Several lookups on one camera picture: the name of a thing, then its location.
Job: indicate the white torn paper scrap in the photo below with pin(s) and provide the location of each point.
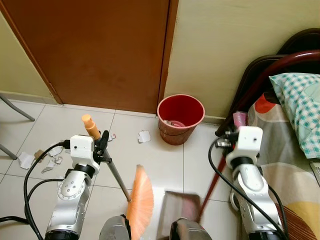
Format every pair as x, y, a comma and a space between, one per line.
144, 136

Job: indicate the long grey metal chair leg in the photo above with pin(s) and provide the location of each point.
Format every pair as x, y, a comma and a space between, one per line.
17, 109

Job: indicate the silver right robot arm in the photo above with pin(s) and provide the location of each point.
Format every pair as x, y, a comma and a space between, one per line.
252, 195

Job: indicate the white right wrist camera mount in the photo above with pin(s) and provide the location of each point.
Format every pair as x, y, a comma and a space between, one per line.
250, 141

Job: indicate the dark red curved bed rail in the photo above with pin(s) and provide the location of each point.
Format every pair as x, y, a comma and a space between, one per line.
260, 75

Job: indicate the white folded paper scrap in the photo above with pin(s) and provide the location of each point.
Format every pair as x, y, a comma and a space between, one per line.
25, 160

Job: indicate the grey robot right leg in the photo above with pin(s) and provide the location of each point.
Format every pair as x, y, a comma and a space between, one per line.
190, 230

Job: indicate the dark brown bed headboard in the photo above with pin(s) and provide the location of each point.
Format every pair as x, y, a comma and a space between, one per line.
300, 42

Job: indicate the orange bristle broom grey pole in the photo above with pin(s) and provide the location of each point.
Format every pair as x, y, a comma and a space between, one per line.
141, 200

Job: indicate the grey robot left leg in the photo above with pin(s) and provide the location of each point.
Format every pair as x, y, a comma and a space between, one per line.
115, 229

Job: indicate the pink bed edge strip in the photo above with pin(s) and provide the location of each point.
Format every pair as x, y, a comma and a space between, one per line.
240, 119

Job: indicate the red plastic bucket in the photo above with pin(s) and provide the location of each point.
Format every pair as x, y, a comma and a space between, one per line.
180, 134

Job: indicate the patterned grey orange bedsheet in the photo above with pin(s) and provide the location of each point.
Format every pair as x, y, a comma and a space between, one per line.
285, 170

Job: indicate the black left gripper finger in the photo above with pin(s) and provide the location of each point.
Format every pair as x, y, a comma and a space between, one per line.
108, 159
105, 137

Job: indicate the small printed paper scrap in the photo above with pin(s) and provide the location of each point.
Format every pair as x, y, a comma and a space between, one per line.
111, 136

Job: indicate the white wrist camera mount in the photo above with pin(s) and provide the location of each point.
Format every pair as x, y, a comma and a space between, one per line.
81, 147
250, 141

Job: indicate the green checkered pillow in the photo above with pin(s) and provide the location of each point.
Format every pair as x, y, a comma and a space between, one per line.
300, 110

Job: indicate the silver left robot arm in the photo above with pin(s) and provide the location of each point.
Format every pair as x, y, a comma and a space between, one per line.
72, 195

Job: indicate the grey robot leg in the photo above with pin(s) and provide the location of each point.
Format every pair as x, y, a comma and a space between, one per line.
190, 230
115, 229

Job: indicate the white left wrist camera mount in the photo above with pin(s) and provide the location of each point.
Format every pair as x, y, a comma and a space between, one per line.
81, 147

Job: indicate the brown wooden door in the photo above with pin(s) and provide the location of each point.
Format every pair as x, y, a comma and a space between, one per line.
95, 50

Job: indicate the short grey metal chair leg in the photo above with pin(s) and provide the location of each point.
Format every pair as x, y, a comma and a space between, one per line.
7, 151

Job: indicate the pink crumpled rubbish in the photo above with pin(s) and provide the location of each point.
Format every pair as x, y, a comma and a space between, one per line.
176, 123

